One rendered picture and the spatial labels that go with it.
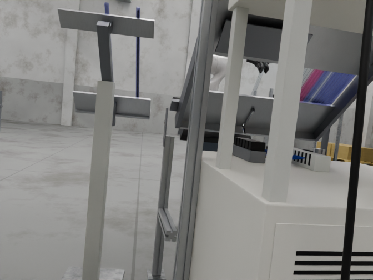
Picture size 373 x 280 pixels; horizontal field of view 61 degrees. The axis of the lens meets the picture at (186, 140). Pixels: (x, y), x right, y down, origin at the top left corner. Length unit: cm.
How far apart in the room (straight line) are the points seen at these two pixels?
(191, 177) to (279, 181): 41
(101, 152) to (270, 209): 88
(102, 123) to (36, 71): 979
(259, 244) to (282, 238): 4
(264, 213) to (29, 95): 1066
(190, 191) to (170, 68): 973
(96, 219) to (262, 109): 83
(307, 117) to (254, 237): 105
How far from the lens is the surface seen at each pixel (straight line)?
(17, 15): 1145
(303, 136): 160
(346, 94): 149
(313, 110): 151
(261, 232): 52
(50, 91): 1083
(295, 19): 53
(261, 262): 54
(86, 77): 1064
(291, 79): 51
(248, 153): 96
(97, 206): 132
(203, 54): 88
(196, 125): 87
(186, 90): 121
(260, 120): 147
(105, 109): 126
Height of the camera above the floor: 74
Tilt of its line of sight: 5 degrees down
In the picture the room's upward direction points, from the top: 6 degrees clockwise
